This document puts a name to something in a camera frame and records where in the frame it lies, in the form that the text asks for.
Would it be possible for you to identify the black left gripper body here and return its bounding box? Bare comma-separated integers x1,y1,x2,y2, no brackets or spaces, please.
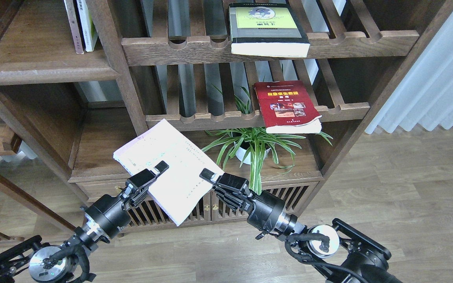
81,169,158,240

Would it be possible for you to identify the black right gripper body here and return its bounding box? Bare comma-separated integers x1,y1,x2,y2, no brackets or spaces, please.
210,173,292,238

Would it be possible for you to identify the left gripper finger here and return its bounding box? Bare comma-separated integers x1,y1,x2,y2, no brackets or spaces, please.
150,160,169,176

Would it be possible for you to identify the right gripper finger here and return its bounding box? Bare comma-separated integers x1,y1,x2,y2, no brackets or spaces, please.
199,168,220,184

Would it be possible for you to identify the pale lavender white book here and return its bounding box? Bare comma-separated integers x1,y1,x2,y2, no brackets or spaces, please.
113,120,224,226

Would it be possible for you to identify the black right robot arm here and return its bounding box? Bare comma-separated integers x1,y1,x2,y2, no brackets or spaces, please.
200,169,399,283

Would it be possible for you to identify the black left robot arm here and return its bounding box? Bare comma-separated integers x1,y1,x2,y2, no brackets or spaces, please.
0,161,169,283

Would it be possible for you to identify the white plant pot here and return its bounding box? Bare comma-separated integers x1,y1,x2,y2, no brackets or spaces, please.
235,143,271,168

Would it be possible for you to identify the green spider plant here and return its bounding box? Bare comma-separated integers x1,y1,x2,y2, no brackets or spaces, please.
201,86,333,195

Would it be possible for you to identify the red paperback book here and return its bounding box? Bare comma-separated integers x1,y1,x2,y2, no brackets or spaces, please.
254,80,322,134

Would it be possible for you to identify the dark wooden bookshelf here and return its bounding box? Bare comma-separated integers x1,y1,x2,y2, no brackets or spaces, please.
0,0,453,214

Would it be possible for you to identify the white green upright book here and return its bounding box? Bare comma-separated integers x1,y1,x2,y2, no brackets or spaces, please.
77,0,98,52

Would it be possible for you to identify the yellow green black book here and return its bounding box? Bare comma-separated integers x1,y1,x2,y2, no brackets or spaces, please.
228,2,310,58

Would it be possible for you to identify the white sheer curtain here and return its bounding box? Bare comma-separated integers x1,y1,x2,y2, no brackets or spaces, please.
365,12,453,134

